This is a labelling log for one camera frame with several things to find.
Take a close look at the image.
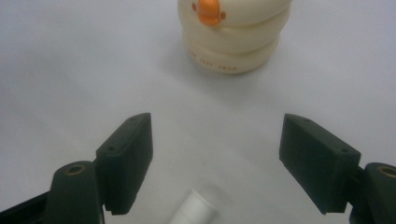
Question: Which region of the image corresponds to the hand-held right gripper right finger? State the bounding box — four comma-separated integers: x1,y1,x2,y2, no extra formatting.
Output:
278,113,362,216

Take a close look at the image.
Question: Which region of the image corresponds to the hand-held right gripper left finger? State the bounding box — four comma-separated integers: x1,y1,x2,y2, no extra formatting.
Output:
94,112,154,217

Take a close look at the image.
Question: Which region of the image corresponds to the white marker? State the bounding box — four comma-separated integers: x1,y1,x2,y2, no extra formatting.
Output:
167,189,220,224

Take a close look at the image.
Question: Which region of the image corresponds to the cream ribbed pen holder cup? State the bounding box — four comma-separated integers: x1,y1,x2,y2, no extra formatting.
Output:
177,0,293,76

